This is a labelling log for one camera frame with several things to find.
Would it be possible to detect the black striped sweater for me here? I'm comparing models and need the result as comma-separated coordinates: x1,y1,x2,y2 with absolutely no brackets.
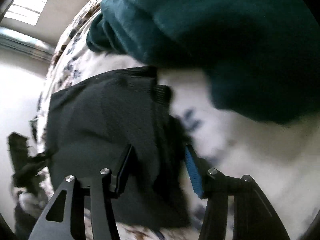
46,67,189,230

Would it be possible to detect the teal fleece blanket pile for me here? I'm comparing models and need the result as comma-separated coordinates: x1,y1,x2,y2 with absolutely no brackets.
87,0,319,124

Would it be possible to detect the left grey-blue curtain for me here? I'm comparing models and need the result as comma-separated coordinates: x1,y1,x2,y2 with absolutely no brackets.
1,27,54,63

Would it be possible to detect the window with bars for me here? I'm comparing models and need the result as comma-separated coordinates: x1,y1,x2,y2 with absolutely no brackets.
4,0,48,26

